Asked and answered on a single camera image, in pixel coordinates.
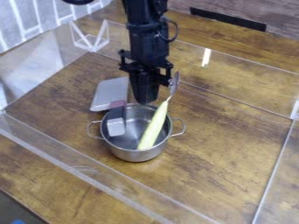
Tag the silver block with dark bands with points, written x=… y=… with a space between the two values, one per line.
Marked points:
x=111 y=98

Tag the clear acrylic corner bracket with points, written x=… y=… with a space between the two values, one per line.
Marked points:
x=89 y=42

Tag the silver metal pot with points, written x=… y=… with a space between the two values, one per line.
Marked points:
x=123 y=146

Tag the clear acrylic enclosure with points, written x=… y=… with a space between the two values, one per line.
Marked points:
x=227 y=172

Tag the black strip on wall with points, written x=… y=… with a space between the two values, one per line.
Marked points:
x=228 y=19

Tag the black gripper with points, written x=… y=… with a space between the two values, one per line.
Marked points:
x=144 y=61

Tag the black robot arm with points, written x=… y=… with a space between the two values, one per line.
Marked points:
x=145 y=10

